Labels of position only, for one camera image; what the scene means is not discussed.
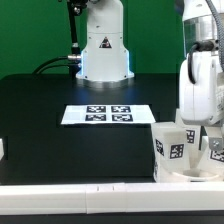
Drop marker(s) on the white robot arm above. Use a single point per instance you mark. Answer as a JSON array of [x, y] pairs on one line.
[[105, 60]]

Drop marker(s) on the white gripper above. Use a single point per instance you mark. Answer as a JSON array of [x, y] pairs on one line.
[[202, 103]]

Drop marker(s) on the white front rail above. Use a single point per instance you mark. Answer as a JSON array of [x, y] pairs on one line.
[[111, 198]]

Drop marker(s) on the white marker sheet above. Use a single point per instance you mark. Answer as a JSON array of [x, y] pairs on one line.
[[107, 114]]

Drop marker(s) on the black camera pole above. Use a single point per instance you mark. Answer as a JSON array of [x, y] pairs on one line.
[[75, 8]]

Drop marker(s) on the white round stool seat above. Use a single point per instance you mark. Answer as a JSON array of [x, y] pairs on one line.
[[194, 175]]

